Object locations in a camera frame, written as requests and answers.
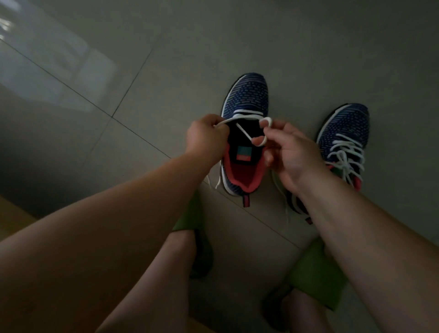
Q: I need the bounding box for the person's leg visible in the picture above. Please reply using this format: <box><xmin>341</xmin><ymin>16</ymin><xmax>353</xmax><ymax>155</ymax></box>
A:
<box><xmin>96</xmin><ymin>230</ymin><xmax>197</xmax><ymax>333</ymax></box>
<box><xmin>281</xmin><ymin>288</ymin><xmax>335</xmax><ymax>333</ymax></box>

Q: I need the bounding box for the person's right leg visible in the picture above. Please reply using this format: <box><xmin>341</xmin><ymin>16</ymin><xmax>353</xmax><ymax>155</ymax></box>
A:
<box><xmin>281</xmin><ymin>288</ymin><xmax>335</xmax><ymax>333</ymax></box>

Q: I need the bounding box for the blue knit sneaker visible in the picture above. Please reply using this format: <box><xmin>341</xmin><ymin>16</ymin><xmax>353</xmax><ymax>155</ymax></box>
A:
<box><xmin>284</xmin><ymin>102</ymin><xmax>370</xmax><ymax>226</ymax></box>
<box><xmin>219</xmin><ymin>72</ymin><xmax>269</xmax><ymax>208</ymax></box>

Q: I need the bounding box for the person's right hand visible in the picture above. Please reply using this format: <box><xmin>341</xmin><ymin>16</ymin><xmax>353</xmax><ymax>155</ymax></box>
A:
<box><xmin>252</xmin><ymin>119</ymin><xmax>328</xmax><ymax>196</ymax></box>

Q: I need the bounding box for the person's right forearm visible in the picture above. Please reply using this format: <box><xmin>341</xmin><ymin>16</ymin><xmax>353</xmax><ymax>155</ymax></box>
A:
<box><xmin>298</xmin><ymin>168</ymin><xmax>439</xmax><ymax>333</ymax></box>

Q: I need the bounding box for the green foam slipper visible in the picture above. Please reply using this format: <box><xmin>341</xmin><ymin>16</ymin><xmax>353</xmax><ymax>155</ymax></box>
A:
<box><xmin>262</xmin><ymin>236</ymin><xmax>349</xmax><ymax>332</ymax></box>
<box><xmin>172</xmin><ymin>190</ymin><xmax>214</xmax><ymax>279</ymax></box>

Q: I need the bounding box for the person's left forearm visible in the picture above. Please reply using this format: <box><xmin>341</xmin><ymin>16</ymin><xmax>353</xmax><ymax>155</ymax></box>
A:
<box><xmin>0</xmin><ymin>152</ymin><xmax>213</xmax><ymax>333</ymax></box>

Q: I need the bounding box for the person's left hand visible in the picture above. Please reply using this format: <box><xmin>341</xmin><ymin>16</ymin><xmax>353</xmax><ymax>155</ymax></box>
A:
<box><xmin>185</xmin><ymin>113</ymin><xmax>230</xmax><ymax>169</ymax></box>

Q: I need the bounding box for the person's left leg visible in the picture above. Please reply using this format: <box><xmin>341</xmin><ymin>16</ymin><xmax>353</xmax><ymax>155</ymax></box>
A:
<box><xmin>96</xmin><ymin>230</ymin><xmax>197</xmax><ymax>333</ymax></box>

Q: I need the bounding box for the white shoelace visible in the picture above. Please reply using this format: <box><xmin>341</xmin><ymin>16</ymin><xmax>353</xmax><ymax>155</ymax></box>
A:
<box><xmin>205</xmin><ymin>109</ymin><xmax>290</xmax><ymax>220</ymax></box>
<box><xmin>326</xmin><ymin>134</ymin><xmax>366</xmax><ymax>188</ymax></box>

